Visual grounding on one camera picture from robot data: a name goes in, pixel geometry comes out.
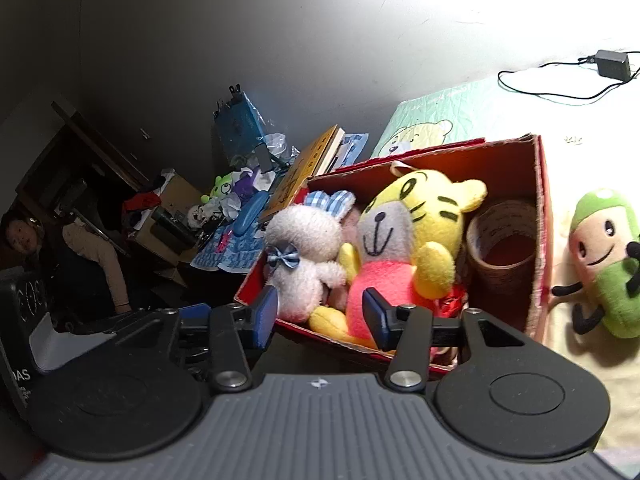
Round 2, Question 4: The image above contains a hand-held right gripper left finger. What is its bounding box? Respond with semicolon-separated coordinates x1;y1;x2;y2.
107;285;279;394

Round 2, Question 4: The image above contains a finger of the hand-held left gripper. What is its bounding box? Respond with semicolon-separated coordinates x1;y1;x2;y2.
70;303;212;337

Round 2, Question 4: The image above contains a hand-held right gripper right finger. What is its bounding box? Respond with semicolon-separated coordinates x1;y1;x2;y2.
361;287;546;393

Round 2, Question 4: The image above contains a white rabbit plush toy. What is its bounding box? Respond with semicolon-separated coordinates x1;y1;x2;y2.
263;190;357;323

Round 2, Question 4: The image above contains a yellow tiger plush toy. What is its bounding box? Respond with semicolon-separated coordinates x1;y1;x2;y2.
308;169;488;351

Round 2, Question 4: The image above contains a red cardboard box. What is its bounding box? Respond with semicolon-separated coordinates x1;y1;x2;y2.
234;134;555;373

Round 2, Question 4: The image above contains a green plush toy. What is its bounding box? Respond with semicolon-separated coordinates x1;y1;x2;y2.
550;188;640;339

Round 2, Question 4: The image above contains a blue patterned cloth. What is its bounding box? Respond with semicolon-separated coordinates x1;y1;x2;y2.
190;225;266;276

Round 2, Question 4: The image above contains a red ribbon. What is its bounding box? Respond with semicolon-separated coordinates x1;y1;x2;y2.
435;285;468;321

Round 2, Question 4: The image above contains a blue handset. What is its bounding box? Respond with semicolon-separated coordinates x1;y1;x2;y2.
232;192;271;236

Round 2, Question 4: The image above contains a brown cardboard box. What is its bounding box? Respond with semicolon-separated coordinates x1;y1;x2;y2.
135;170;201;261

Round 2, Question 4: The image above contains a small green frog toy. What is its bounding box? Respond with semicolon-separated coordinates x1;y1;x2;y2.
202;172;236;206

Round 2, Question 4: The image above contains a brown tape roll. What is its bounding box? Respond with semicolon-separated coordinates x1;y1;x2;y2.
466;199;543;311

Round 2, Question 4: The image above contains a small purple toy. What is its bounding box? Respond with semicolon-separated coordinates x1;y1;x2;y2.
235;170;261;201

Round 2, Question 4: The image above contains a yellow book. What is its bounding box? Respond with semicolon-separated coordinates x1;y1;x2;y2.
260;125;346;223

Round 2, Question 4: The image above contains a crumpled clear plastic bag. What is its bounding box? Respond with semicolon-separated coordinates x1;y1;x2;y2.
262;132;301;166

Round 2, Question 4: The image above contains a blue and white booklet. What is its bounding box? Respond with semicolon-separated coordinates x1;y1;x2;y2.
335;132;371;166

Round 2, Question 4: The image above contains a dark wooden furniture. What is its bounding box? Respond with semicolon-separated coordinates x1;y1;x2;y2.
15;100;151;211

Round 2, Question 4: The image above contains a blue box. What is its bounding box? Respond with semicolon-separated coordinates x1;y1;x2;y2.
215;85;268;161

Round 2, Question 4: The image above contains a printed baby blanket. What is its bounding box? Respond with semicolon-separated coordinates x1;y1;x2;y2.
370;67;640;451

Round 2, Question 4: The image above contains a black power adapter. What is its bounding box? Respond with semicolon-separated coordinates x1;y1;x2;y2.
595;50;632;81

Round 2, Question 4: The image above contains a black adapter cable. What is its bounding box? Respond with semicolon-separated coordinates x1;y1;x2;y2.
497;55;640;107

